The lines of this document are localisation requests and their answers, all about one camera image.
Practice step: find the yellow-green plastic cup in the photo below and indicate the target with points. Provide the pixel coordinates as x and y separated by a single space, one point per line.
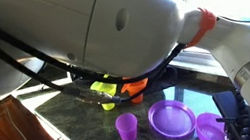
108 105

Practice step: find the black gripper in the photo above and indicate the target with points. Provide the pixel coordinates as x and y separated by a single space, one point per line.
230 107

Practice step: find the purple plastic cup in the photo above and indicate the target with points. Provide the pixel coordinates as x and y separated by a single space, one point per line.
127 127

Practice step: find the purple plastic plate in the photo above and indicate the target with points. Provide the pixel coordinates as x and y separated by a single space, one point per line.
171 120

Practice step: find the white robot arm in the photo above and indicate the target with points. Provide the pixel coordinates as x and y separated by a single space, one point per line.
124 23

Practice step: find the purple plastic bowl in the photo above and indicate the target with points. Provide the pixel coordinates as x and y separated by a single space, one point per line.
209 131

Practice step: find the orange plastic cup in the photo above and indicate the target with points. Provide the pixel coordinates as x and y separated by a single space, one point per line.
138 99

